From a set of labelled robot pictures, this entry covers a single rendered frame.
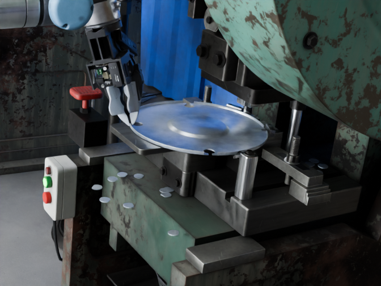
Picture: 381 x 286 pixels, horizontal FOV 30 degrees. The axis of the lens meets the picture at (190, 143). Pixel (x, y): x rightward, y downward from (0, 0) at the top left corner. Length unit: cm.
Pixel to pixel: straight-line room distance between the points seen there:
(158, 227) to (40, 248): 111
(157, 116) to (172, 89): 249
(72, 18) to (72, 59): 183
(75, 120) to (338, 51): 88
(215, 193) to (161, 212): 11
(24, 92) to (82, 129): 134
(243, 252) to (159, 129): 31
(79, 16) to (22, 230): 153
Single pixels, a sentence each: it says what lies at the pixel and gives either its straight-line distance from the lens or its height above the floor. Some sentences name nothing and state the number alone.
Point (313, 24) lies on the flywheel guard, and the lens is 93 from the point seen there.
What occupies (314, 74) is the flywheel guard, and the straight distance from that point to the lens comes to 95.
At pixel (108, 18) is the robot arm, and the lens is 135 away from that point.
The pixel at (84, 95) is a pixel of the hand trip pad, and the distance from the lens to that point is 167.
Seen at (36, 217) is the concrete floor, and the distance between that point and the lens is 271.
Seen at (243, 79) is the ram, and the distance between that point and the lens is 141.
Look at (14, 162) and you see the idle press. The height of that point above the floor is 3.
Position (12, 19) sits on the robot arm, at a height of 103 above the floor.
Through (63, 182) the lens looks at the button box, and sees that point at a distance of 162.
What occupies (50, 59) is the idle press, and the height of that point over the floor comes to 46.
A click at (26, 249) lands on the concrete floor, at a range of 251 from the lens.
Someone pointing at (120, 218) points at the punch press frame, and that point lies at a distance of 160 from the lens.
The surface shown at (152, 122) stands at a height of 78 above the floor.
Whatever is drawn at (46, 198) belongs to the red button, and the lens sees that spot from 166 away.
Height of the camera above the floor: 130
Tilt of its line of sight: 22 degrees down
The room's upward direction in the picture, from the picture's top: 7 degrees clockwise
